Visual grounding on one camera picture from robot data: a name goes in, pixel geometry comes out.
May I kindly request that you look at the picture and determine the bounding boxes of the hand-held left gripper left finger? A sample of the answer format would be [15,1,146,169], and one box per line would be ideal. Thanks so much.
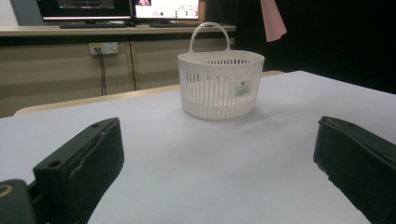
[32,117,125,224]

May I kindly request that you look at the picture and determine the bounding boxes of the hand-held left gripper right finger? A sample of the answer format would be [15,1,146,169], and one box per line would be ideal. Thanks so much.
[312,116,396,224]

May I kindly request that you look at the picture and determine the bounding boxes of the white slotted plastic basket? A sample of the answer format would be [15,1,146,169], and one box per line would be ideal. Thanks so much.
[177,21,265,121]

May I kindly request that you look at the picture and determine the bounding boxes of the light wooden table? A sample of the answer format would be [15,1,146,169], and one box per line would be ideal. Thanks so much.
[13,70,285,118]

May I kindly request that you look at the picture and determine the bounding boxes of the white table sheet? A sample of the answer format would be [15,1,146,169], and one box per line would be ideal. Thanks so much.
[0,70,396,224]

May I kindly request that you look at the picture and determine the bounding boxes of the black curtain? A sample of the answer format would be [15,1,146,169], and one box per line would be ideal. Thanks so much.
[234,0,396,94]

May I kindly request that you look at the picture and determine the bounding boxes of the long wooden desk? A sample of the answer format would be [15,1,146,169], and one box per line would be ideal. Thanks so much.
[0,23,236,45]

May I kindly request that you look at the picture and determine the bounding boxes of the black keyboard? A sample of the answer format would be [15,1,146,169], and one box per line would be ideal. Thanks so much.
[148,21,205,29]
[59,21,128,30]

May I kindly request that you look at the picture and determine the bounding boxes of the computer monitor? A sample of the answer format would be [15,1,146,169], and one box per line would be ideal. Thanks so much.
[36,0,134,22]
[130,0,200,21]

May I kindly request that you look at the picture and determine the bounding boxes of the grey panel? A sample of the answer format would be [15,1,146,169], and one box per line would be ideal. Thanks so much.
[8,0,43,27]

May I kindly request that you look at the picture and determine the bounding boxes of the pink hanging sheet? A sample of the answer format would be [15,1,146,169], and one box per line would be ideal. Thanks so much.
[260,0,288,43]

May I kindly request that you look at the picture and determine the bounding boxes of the black power cable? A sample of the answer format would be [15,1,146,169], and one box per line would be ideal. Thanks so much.
[101,48,108,96]
[96,48,105,96]

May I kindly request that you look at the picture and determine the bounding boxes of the white wall socket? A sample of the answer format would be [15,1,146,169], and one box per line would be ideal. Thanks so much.
[89,41,120,56]

